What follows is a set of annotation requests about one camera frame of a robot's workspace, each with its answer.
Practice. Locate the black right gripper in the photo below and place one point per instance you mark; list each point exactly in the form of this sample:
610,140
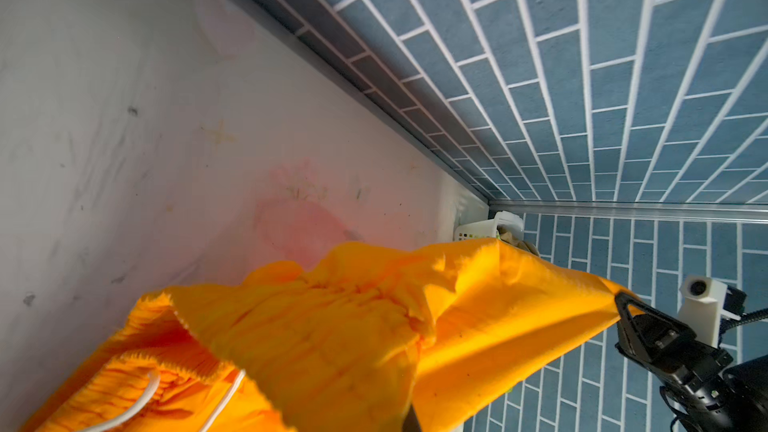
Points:
689,370

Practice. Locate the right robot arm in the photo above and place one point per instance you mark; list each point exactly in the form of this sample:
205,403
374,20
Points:
745,409

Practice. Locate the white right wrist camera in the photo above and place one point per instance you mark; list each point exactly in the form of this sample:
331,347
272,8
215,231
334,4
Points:
706,302

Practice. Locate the aluminium corner post right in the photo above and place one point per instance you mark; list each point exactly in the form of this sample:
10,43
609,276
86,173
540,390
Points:
756,214

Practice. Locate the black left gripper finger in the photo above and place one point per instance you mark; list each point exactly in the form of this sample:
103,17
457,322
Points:
411,422

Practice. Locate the orange shorts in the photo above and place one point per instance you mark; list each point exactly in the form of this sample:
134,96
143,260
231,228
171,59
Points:
365,338

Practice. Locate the white plastic laundry basket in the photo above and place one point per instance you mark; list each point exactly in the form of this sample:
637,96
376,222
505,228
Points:
502,221

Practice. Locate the tan brown shorts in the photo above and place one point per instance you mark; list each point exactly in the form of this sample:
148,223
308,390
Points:
507,236

